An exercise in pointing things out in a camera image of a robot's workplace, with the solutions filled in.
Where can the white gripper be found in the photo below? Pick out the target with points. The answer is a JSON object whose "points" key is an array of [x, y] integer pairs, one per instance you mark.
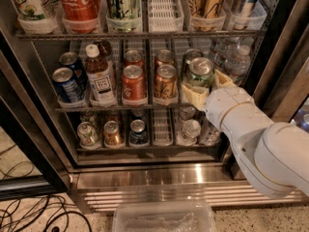
{"points": [[225, 105]]}

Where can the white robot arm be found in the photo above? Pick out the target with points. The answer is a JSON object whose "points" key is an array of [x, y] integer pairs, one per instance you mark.
{"points": [[273, 156]]}

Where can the front water bottle middle shelf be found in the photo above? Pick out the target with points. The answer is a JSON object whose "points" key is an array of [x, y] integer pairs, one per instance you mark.
{"points": [[237, 63]]}

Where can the water bottle shelf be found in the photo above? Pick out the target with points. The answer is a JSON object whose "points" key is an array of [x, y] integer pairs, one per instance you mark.
{"points": [[219, 48], [237, 63]]}

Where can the front orange can middle shelf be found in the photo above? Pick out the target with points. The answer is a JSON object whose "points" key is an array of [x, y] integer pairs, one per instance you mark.
{"points": [[165, 82]]}

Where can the clear bottle bottom shelf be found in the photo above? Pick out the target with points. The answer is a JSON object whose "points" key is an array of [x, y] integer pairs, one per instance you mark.
{"points": [[190, 130]]}

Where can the rear water bottle middle shelf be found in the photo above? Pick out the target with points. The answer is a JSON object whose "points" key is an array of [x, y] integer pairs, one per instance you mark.
{"points": [[219, 48]]}

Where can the tea bottle bottom shelf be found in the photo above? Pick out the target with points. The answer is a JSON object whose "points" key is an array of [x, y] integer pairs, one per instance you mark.
{"points": [[209, 135]]}

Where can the rear orange can middle shelf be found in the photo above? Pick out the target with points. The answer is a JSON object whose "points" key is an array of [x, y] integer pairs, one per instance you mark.
{"points": [[164, 56]]}

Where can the empty white bottom shelf tray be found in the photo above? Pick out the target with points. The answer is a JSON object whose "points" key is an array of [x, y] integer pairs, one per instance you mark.
{"points": [[163, 135]]}

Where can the empty white shelf tray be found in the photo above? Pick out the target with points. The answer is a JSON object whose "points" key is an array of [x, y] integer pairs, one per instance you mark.
{"points": [[163, 135], [165, 16]]}

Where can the fridge glass door right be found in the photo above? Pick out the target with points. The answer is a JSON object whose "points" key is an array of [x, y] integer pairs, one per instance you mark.
{"points": [[279, 78]]}

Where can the front red cola can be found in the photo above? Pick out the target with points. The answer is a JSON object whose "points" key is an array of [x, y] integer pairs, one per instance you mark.
{"points": [[134, 87]]}

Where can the red cola can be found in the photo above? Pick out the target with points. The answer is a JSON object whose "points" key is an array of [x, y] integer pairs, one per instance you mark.
{"points": [[134, 57], [134, 87]]}

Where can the rear red cola can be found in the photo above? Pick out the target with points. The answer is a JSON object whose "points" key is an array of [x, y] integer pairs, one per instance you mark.
{"points": [[134, 57]]}

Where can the dark tall can top shelf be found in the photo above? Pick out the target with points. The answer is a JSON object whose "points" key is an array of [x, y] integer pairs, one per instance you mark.
{"points": [[241, 11]]}

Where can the empty white top shelf tray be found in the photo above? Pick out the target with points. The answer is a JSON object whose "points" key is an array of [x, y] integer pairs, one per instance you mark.
{"points": [[165, 16]]}

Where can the blue can bottom shelf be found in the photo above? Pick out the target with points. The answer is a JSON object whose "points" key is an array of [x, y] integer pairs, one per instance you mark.
{"points": [[138, 132]]}

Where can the orange tall can top shelf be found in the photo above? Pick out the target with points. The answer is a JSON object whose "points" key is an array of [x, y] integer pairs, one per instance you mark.
{"points": [[205, 15]]}

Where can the orange can bottom shelf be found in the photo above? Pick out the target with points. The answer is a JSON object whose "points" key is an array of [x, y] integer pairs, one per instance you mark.
{"points": [[112, 135]]}

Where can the green tall can top shelf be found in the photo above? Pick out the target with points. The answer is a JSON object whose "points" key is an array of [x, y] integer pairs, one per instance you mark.
{"points": [[123, 15]]}

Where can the white green can bottom shelf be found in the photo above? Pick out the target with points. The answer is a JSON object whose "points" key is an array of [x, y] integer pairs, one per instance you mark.
{"points": [[88, 134]]}

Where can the front blue can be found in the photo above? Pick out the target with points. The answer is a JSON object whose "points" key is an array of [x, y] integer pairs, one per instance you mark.
{"points": [[66, 85]]}

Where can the rear blue can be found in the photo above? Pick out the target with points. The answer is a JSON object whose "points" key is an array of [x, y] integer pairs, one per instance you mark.
{"points": [[72, 61]]}

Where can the fridge bottom vent grille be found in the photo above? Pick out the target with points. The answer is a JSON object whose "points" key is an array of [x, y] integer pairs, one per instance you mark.
{"points": [[108, 199]]}

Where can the red coca-cola can top shelf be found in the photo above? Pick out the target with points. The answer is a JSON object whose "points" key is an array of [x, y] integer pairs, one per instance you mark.
{"points": [[82, 14]]}

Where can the white green 7up can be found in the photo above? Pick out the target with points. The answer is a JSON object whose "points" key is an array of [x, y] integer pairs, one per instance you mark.
{"points": [[35, 9]]}

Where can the front iced tea bottle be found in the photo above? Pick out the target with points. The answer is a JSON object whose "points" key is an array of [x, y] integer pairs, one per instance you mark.
{"points": [[99, 75]]}

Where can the iced tea bottle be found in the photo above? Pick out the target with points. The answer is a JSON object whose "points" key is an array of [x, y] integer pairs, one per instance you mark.
{"points": [[106, 52], [99, 75]]}

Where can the rear iced tea bottle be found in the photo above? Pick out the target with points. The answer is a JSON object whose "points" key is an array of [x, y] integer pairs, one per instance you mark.
{"points": [[106, 52]]}

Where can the clear plastic bin on floor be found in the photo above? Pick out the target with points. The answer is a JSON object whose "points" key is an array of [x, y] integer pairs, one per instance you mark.
{"points": [[169, 216]]}

